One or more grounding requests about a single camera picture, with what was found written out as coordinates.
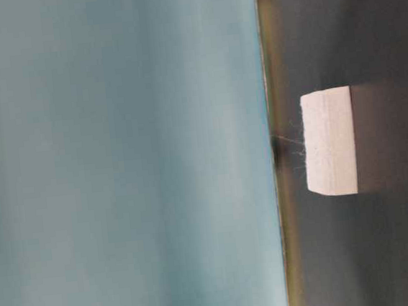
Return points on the white rectangular sponge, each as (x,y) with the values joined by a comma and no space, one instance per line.
(329,142)

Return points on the blue-grey backdrop curtain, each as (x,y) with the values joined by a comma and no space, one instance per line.
(135,159)

